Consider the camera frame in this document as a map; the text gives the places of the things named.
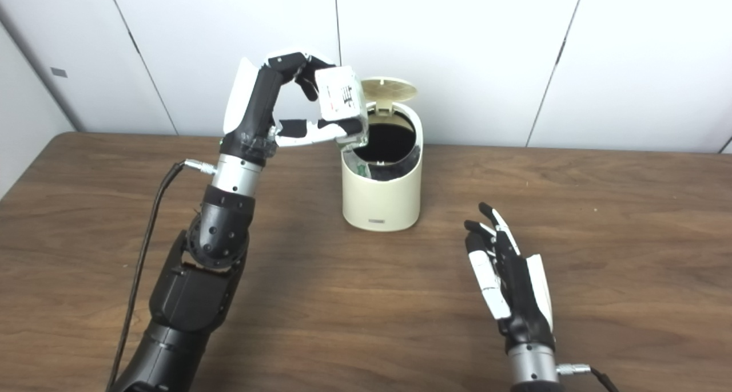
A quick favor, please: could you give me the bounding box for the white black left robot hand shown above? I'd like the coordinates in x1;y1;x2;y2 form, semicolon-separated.
222;49;367;167

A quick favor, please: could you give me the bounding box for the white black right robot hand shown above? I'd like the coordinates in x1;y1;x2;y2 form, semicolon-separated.
464;202;556;353

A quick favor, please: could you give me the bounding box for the white green milk carton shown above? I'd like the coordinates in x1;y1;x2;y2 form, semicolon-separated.
315;66;368;151

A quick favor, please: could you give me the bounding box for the cream round bin lid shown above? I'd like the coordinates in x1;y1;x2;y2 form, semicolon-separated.
360;77;419;117

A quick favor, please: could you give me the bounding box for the cream-colored round bin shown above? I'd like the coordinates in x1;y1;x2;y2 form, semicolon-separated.
341;101;424;232

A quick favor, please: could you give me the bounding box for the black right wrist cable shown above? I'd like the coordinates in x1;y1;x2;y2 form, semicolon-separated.
556;363;621;392

